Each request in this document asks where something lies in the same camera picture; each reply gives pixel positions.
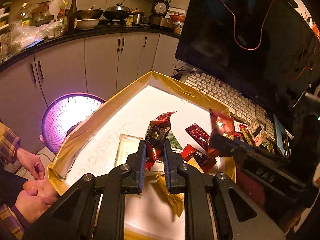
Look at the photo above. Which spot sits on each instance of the red black candy packet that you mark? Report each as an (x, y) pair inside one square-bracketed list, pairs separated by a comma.
[(155, 137)]

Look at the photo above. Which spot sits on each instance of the white mechanical keyboard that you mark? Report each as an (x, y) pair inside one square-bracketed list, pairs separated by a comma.
[(240, 107)]

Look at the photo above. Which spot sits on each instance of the black wok with lid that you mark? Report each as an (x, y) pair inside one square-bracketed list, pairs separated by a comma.
[(117, 12)]

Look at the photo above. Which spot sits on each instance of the striped multi-pack snack bag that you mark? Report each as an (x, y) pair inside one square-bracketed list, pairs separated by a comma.
[(254, 134)]

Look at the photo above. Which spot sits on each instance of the person's left hand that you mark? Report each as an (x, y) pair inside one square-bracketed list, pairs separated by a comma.
[(31, 162)]

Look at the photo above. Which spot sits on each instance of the person's right hand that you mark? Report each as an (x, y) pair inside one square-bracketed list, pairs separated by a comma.
[(35, 199)]

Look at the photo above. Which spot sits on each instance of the green gold snack packet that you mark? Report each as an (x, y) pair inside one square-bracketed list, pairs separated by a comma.
[(173, 141)]

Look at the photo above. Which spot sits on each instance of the light blue booklet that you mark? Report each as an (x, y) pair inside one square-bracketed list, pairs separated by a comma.
[(279, 132)]

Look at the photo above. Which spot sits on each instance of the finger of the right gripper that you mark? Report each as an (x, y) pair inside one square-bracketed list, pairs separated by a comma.
[(224, 147)]

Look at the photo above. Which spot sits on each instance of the dark sauce bottle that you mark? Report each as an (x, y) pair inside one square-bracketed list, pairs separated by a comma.
[(72, 18)]

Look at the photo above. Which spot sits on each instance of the purple electric fan heater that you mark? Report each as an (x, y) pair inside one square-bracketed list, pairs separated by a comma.
[(64, 114)]

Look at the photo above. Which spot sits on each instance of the gold wafer bar packet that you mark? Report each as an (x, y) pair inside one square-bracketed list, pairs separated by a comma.
[(176, 200)]

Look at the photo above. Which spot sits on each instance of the dark red snack packet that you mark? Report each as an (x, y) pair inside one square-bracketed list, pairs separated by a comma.
[(199, 135)]

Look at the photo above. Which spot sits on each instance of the small red candy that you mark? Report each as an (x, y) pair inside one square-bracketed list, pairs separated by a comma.
[(222, 125)]

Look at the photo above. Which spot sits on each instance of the round rice cooker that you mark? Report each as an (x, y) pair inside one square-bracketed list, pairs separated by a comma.
[(160, 8)]

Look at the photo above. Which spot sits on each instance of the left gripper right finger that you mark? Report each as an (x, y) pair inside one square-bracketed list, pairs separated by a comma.
[(175, 183)]

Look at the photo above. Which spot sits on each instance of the black computer monitor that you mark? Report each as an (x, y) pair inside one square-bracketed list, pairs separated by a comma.
[(262, 48)]

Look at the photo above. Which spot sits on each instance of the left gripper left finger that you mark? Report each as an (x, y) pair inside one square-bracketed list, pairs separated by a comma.
[(137, 161)]

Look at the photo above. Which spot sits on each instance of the white kitchen base cabinets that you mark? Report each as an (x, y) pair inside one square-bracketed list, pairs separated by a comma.
[(98, 63)]

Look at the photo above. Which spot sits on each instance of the white mixing bowl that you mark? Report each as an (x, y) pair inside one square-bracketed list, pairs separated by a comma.
[(87, 24)]

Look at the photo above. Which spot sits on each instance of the gold cracker snack packet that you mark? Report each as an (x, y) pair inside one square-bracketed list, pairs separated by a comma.
[(127, 145)]

